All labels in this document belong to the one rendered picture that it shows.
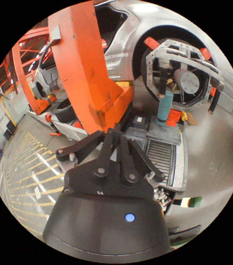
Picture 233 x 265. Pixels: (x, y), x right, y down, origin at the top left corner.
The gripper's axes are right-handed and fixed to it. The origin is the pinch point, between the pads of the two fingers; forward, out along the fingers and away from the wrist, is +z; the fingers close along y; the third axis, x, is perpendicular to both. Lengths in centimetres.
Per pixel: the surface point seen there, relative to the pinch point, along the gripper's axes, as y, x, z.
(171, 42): 18, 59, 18
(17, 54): -234, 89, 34
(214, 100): 45, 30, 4
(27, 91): -196, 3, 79
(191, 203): 30.3, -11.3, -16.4
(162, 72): 12.8, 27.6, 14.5
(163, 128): 59, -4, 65
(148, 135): 44, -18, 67
